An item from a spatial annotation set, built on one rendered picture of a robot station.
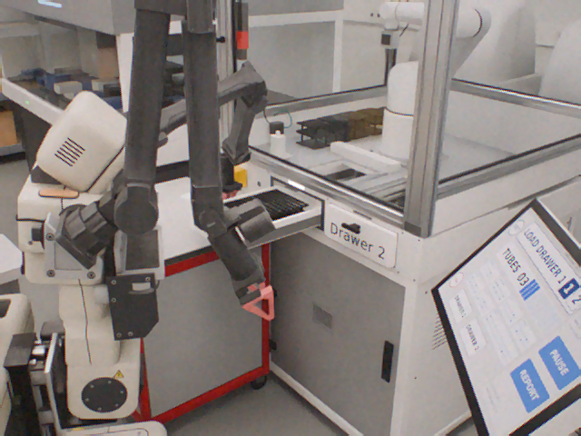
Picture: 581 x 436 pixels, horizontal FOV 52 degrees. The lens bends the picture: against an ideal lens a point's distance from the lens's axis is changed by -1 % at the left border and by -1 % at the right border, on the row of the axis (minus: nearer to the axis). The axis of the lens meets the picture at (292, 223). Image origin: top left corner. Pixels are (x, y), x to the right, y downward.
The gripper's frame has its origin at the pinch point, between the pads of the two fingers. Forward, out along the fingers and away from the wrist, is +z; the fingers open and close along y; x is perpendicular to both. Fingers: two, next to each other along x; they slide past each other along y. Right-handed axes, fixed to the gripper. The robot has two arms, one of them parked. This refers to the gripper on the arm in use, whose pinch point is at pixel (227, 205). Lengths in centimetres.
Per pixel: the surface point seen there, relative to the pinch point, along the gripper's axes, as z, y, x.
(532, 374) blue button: -28, -126, 60
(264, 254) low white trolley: 17.0, -14.2, -4.3
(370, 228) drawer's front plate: -12, -61, 2
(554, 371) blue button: -31, -129, 60
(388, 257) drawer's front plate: -5, -69, 4
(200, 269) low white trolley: 13.9, -7.7, 22.0
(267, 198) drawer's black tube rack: -9.0, -19.9, 1.0
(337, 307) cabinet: 25, -48, -4
